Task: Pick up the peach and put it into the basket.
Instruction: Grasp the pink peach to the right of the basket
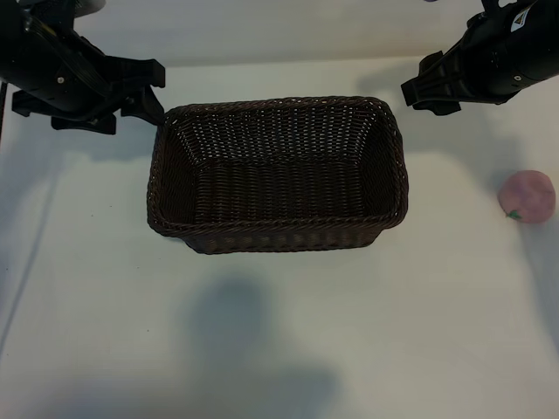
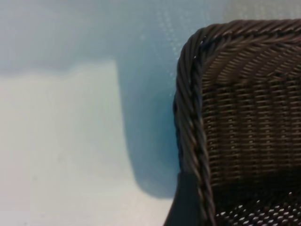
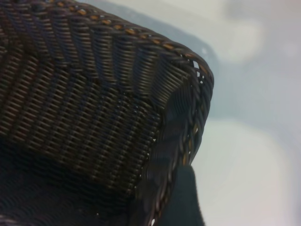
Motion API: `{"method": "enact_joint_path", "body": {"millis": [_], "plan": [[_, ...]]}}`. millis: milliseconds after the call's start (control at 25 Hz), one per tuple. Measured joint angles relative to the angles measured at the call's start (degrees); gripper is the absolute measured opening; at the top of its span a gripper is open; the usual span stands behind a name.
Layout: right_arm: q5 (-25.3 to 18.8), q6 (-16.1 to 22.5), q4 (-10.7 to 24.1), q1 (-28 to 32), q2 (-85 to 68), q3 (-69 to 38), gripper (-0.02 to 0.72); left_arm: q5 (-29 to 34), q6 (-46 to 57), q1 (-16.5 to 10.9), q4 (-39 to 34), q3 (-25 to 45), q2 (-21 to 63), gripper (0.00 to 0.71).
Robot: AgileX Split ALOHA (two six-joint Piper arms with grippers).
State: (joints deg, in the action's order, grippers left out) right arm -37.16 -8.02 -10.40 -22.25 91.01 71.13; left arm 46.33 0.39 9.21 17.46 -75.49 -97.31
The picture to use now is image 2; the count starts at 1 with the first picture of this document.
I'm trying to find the dark brown wicker basket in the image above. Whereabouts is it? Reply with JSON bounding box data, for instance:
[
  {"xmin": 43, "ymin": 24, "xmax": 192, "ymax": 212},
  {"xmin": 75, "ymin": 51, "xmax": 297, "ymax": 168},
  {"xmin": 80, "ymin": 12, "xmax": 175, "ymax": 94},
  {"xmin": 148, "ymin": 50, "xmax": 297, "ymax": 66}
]
[{"xmin": 173, "ymin": 18, "xmax": 301, "ymax": 226}]

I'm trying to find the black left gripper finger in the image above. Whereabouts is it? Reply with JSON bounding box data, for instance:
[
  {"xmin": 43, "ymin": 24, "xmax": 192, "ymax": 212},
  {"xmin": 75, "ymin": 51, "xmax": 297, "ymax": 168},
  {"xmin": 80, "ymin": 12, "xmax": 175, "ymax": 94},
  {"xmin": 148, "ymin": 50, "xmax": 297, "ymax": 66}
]
[{"xmin": 164, "ymin": 173, "xmax": 209, "ymax": 226}]

